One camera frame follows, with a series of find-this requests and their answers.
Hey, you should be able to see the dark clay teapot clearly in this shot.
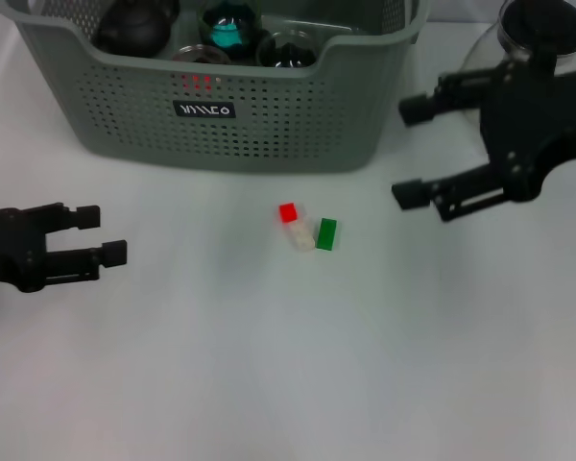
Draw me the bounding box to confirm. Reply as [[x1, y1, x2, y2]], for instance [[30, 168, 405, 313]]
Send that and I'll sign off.
[[95, 0, 180, 55]]

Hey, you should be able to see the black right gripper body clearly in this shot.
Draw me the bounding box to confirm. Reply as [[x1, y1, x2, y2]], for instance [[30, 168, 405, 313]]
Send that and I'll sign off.
[[478, 45, 576, 204]]

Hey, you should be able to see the glass pitcher black handle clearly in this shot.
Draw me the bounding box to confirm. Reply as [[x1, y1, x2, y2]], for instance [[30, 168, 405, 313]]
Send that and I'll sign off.
[[458, 0, 576, 114]]

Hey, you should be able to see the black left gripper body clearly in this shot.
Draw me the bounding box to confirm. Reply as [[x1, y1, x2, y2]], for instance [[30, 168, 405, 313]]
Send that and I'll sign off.
[[0, 206, 52, 294]]

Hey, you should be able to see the glass teacup black sleeve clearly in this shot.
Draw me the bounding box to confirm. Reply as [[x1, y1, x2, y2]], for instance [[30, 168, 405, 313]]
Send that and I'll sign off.
[[173, 43, 232, 66], [256, 29, 318, 69], [197, 0, 265, 52]]

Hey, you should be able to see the teal toy brick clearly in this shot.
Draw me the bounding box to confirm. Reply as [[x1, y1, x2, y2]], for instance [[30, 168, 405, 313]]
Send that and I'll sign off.
[[209, 21, 247, 50]]

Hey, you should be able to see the grey perforated storage bin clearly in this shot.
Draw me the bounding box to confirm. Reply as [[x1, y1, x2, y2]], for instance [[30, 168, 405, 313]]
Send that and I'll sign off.
[[4, 0, 431, 175]]

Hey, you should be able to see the white toy brick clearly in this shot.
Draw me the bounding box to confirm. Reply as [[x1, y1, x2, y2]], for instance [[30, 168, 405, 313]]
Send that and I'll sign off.
[[287, 220, 317, 252]]

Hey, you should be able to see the green toy brick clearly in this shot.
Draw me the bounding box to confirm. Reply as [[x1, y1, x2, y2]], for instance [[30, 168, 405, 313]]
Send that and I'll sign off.
[[315, 217, 339, 251]]

